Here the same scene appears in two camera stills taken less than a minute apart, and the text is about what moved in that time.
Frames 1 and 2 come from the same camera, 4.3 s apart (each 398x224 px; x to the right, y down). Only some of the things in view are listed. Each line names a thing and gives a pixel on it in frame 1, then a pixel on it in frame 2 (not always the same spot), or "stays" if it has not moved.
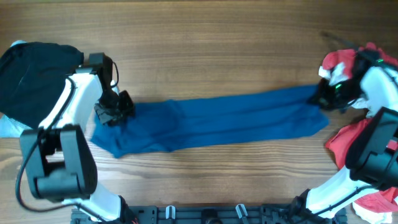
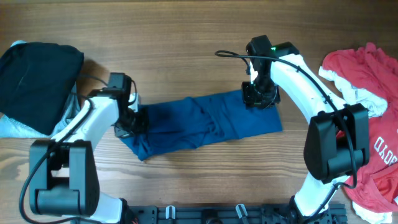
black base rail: [212, 214] stays
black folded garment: [33, 78] stays
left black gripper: [115, 109] -> [131, 123]
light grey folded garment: [9, 128] stays
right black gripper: [325, 98] -> [257, 98]
